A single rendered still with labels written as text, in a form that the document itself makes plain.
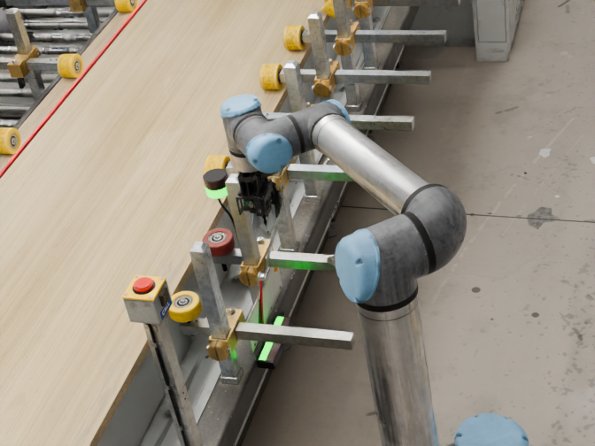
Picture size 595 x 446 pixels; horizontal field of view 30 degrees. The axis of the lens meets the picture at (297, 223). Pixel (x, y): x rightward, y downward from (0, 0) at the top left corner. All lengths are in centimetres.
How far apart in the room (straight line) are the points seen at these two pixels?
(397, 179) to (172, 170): 122
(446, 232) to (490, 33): 336
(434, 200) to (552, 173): 258
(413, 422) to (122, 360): 78
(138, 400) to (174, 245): 42
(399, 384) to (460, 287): 197
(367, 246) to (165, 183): 134
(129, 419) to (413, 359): 93
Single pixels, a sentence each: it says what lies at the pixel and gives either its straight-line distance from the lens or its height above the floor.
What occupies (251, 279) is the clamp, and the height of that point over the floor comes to 85.
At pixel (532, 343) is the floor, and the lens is 377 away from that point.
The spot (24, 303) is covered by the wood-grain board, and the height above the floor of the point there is 90.
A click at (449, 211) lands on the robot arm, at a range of 194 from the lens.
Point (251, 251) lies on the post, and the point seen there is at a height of 91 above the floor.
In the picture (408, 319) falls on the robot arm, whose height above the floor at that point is 129.
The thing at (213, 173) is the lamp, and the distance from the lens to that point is 270.
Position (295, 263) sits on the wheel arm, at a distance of 282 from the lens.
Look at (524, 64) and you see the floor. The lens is 526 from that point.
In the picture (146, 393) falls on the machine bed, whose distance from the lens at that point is 280.
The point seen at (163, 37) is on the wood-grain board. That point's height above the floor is 90.
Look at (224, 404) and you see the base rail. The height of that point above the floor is 70.
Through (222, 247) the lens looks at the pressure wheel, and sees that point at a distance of 284.
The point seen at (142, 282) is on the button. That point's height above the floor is 123.
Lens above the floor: 260
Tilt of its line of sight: 36 degrees down
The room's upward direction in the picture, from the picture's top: 11 degrees counter-clockwise
